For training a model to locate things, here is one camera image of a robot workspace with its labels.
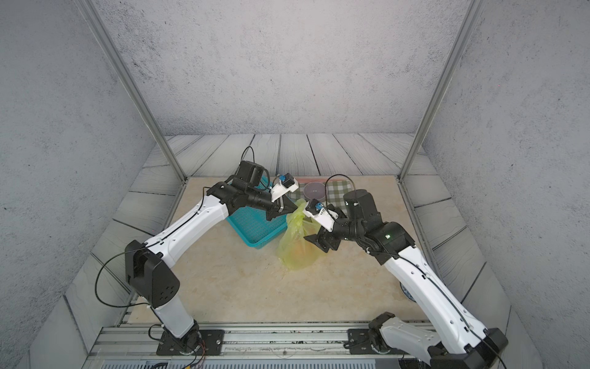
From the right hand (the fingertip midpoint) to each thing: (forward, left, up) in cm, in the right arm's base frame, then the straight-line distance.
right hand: (315, 224), depth 68 cm
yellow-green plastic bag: (+2, +5, -4) cm, 7 cm away
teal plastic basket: (+21, +28, -29) cm, 46 cm away
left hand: (+7, +5, -2) cm, 9 cm away
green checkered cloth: (+39, -11, -28) cm, 50 cm away
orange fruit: (-2, +5, -15) cm, 16 cm away
